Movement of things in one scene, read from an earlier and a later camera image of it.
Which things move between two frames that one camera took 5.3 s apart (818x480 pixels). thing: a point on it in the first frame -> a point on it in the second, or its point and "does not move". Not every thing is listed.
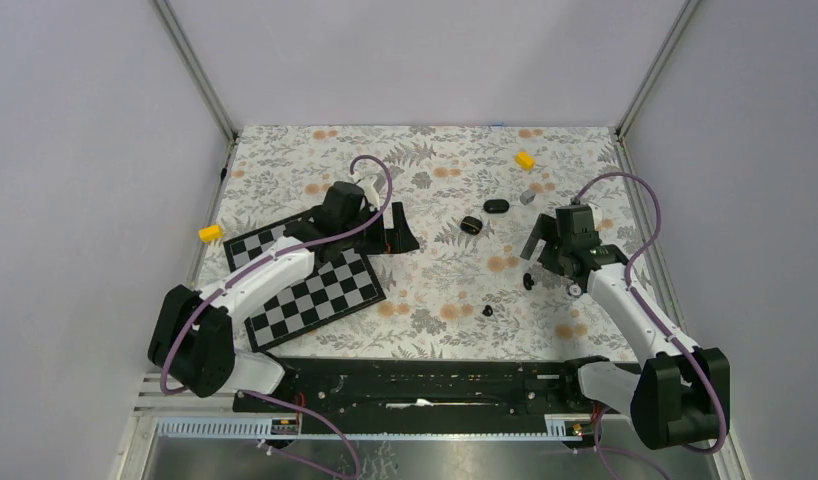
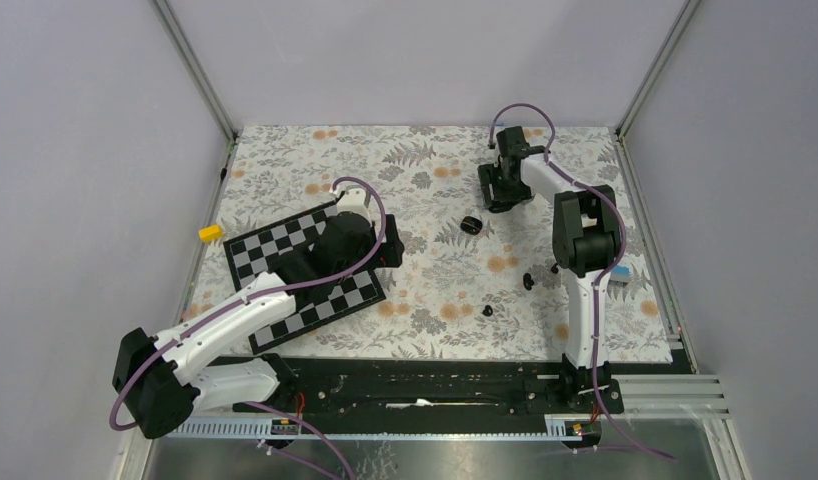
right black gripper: [544, 229] -> [486, 176]
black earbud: [528, 282] does not move
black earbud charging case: [471, 225] does not move
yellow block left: [210, 233] does not move
